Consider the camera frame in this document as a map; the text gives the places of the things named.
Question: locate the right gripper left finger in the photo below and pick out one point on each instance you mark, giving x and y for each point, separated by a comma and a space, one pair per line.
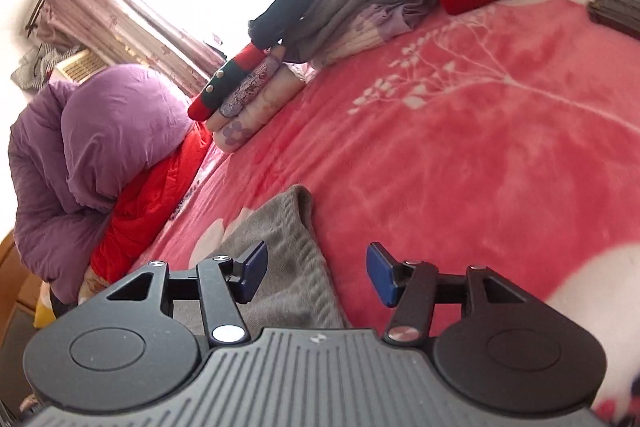
224, 283

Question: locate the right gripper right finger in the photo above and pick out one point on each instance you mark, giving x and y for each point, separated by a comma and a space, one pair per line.
407, 287

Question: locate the grey knitted garment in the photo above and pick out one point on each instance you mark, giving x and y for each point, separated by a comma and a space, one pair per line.
297, 291

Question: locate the red quilt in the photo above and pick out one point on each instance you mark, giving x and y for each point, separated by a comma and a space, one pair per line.
146, 204

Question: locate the red green folded sweater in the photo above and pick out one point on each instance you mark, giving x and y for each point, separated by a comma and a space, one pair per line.
224, 81

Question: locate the purple floral folded garment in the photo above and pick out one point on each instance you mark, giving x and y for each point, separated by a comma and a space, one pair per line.
250, 86

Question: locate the pink floral bed blanket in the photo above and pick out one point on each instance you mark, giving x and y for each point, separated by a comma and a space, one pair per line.
507, 136

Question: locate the purple duvet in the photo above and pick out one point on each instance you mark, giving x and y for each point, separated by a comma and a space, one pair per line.
72, 151

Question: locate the wooden headboard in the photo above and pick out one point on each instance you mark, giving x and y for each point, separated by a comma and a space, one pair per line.
19, 288

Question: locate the cream floral folded garment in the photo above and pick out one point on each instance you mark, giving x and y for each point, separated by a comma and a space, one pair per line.
232, 133

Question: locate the lilac striped folded garment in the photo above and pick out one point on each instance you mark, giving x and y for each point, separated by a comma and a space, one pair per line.
374, 26

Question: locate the pink curtain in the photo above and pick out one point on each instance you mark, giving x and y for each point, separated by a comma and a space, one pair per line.
129, 31

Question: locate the black smartphone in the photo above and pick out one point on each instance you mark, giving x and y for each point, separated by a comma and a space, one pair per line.
620, 15

